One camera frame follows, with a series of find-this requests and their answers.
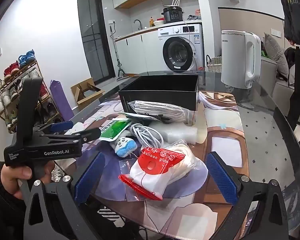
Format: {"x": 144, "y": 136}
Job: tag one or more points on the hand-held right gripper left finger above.
{"x": 90, "y": 177}

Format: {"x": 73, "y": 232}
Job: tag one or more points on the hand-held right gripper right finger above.
{"x": 222, "y": 177}

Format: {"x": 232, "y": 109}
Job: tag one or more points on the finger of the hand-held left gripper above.
{"x": 87, "y": 134}
{"x": 62, "y": 126}

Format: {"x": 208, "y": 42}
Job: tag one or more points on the green and white packet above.
{"x": 115, "y": 130}

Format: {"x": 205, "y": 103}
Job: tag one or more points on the small blue white plush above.
{"x": 123, "y": 145}

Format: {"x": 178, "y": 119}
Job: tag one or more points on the red and white plastic packet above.
{"x": 150, "y": 177}

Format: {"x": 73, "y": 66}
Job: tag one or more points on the white foam sheet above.
{"x": 180, "y": 132}

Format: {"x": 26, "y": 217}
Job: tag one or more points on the black cardboard box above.
{"x": 160, "y": 95}

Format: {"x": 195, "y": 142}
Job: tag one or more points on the person's left forearm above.
{"x": 2, "y": 212}

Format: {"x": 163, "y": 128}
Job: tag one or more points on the person's left hand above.
{"x": 20, "y": 173}

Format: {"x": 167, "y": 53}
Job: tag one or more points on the purple yoga mat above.
{"x": 61, "y": 100}

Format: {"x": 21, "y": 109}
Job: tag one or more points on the clear plastic bag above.
{"x": 196, "y": 180}

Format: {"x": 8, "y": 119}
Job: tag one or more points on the open brown cardboard box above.
{"x": 86, "y": 96}

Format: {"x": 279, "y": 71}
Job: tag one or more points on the wooden shoe rack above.
{"x": 43, "y": 77}

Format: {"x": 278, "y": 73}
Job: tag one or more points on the shoe rack with shoes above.
{"x": 12, "y": 70}

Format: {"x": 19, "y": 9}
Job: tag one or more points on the mop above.
{"x": 115, "y": 55}

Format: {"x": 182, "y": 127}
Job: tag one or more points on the dark glass door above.
{"x": 92, "y": 37}

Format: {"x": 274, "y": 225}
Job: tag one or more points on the white kitchen counter cabinet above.
{"x": 140, "y": 52}

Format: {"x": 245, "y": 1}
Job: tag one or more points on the grey sofa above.
{"x": 277, "y": 87}

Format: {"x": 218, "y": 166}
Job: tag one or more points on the wicker basket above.
{"x": 213, "y": 65}

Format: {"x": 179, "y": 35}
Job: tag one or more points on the white electric kettle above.
{"x": 232, "y": 60}

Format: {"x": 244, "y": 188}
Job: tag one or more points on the kitchen faucet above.
{"x": 138, "y": 23}

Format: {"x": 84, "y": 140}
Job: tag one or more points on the white washing machine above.
{"x": 193, "y": 55}

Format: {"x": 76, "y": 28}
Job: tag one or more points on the yellow bottle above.
{"x": 152, "y": 22}

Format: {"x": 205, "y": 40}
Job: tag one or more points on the green bag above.
{"x": 264, "y": 53}

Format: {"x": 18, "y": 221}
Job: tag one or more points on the white bowl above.
{"x": 159, "y": 23}

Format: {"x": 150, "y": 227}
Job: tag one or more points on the grey pillow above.
{"x": 275, "y": 52}

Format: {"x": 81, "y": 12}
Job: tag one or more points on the black pressure cooker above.
{"x": 172, "y": 15}

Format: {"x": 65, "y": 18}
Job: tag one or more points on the white router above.
{"x": 172, "y": 3}

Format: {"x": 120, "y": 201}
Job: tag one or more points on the crumpled cloth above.
{"x": 193, "y": 17}

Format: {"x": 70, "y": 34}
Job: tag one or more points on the wall switch panel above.
{"x": 276, "y": 33}

